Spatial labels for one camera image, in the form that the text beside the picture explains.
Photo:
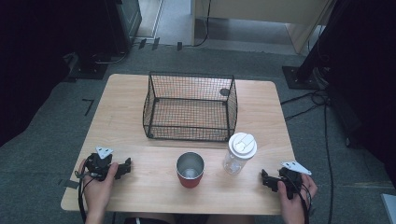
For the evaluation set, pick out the red steel-lined cup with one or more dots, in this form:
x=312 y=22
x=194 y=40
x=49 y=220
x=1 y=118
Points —
x=190 y=182

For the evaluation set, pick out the white flat object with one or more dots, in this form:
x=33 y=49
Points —
x=390 y=208

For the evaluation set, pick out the black curtain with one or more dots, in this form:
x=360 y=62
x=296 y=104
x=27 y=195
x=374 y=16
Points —
x=31 y=62
x=367 y=77

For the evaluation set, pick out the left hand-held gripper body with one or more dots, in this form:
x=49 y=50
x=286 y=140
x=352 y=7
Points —
x=97 y=166

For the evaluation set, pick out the clear bottle with white lid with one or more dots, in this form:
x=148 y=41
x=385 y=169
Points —
x=243 y=146

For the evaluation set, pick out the dark equipment cabinet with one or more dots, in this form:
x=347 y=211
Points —
x=124 y=25

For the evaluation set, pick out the black stand base plate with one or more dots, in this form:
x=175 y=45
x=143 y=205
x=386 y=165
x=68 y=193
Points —
x=88 y=70
x=299 y=79

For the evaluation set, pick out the grey tape piece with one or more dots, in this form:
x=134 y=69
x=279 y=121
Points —
x=71 y=184

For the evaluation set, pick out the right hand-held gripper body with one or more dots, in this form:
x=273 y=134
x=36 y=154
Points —
x=292 y=182

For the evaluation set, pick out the person's right hand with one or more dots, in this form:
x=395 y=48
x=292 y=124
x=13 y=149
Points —
x=294 y=207

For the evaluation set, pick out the black tape strip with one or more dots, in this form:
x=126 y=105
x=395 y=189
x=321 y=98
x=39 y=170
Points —
x=179 y=46

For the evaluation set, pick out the person's left hand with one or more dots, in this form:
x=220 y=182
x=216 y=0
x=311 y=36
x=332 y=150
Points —
x=98 y=194

